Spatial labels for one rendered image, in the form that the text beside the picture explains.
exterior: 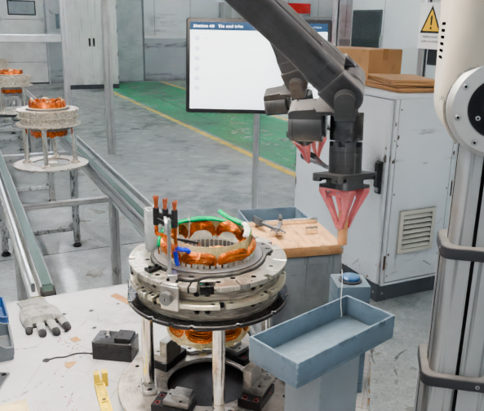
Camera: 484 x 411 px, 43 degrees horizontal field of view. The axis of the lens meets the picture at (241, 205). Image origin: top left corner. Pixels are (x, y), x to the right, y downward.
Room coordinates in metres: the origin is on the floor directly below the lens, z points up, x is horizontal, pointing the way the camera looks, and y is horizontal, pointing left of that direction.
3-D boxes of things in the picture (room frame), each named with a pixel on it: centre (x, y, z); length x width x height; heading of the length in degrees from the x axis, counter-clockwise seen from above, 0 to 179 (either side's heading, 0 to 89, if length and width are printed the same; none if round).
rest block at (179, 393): (1.06, 0.12, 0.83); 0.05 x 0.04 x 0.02; 74
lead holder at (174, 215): (1.06, 0.14, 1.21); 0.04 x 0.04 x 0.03; 20
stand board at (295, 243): (1.39, -0.12, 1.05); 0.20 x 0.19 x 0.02; 14
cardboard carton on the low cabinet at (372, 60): (3.98, -0.76, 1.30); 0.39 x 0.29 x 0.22; 34
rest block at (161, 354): (1.22, 0.17, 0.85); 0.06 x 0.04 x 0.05; 152
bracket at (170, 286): (1.01, 0.12, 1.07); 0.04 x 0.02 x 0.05; 68
